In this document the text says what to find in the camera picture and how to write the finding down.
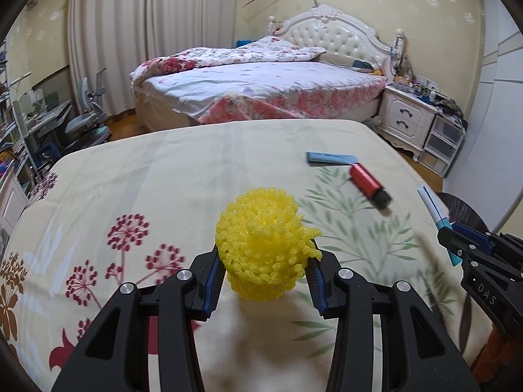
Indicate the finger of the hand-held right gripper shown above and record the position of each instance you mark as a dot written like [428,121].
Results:
[474,235]
[449,241]

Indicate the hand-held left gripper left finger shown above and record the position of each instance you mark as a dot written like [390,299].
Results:
[212,277]

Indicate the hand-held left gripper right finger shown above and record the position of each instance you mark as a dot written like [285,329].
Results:
[316,281]

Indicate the waste bin with black bag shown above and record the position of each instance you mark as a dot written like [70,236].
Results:
[465,212]

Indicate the white and teal tube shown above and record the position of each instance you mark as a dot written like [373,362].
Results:
[433,208]

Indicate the yellow bristly scrubber ball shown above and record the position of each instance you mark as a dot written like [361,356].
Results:
[261,232]

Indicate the clear plastic drawer unit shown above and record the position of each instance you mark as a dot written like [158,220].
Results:
[443,143]

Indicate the red bottle with black cap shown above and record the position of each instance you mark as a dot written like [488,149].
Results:
[365,179]

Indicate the blue blister pack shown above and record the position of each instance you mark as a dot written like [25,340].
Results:
[331,158]

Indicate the white sliding wardrobe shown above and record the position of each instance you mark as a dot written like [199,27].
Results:
[498,110]

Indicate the white nightstand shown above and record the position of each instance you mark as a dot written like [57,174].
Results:
[404,114]

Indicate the cluster of small bottles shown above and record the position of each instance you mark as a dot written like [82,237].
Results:
[412,81]

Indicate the grey desk chair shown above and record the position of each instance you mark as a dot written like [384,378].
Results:
[88,118]

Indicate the pillow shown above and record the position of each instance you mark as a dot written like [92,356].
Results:
[343,59]

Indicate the floral quilt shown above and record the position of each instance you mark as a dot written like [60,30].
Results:
[229,55]

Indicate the grey study desk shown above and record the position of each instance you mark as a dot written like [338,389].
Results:
[49,118]

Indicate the white bed with tufted headboard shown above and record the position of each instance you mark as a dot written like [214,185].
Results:
[335,36]

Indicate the bookshelf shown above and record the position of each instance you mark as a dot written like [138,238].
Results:
[12,130]

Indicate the beige curtain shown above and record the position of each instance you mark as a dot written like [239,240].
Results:
[143,28]

